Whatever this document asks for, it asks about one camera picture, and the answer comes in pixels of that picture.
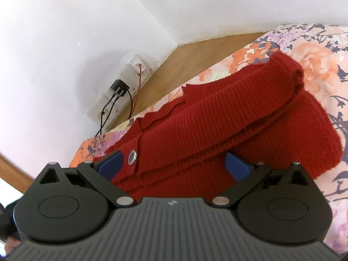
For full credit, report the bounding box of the white wall socket strip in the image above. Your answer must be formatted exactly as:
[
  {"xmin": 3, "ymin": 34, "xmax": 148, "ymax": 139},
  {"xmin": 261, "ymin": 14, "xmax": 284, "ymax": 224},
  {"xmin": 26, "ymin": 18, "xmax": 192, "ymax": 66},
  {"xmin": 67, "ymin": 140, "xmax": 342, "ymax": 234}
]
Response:
[{"xmin": 87, "ymin": 54, "xmax": 153, "ymax": 133}]

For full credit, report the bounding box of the black power adapter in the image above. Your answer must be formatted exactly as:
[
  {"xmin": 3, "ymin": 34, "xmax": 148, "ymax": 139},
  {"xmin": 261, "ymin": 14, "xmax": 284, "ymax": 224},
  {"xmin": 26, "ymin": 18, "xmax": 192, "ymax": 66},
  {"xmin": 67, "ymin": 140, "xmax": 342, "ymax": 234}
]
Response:
[{"xmin": 110, "ymin": 79, "xmax": 129, "ymax": 97}]

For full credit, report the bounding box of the red knit cardigan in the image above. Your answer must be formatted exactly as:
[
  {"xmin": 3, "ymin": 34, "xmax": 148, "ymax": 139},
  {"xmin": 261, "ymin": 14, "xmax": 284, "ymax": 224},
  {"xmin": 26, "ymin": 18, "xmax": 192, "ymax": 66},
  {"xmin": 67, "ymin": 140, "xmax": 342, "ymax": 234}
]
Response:
[{"xmin": 106, "ymin": 52, "xmax": 343, "ymax": 200}]

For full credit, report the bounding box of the red cable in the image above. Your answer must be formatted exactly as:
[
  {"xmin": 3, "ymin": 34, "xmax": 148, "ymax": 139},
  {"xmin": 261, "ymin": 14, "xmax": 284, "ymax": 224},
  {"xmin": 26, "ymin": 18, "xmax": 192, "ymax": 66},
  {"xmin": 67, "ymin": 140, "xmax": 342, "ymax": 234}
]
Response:
[{"xmin": 134, "ymin": 63, "xmax": 143, "ymax": 108}]

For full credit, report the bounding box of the white USB charger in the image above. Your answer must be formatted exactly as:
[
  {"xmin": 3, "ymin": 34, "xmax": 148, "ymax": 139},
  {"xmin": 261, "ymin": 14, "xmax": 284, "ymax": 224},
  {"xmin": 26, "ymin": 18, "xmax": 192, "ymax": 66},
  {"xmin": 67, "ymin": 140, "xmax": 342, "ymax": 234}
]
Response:
[{"xmin": 129, "ymin": 54, "xmax": 153, "ymax": 74}]

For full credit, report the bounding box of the floral orange bed sheet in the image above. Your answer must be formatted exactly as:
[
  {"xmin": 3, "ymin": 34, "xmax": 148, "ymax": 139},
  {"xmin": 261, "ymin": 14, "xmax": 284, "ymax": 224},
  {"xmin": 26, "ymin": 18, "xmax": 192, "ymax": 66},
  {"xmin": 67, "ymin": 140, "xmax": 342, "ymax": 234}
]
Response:
[{"xmin": 68, "ymin": 23, "xmax": 348, "ymax": 251}]

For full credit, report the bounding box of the wooden bed frame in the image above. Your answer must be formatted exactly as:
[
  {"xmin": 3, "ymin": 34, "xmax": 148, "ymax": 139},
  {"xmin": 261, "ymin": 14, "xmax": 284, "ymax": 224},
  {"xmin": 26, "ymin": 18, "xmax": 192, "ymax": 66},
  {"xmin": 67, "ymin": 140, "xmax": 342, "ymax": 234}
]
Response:
[{"xmin": 0, "ymin": 154, "xmax": 34, "ymax": 193}]

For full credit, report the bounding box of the black cable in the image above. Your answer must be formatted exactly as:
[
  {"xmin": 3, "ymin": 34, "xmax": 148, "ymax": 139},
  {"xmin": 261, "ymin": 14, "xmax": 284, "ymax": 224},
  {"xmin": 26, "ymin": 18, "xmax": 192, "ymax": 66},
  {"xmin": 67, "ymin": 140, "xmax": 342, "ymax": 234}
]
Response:
[{"xmin": 95, "ymin": 88, "xmax": 134, "ymax": 137}]

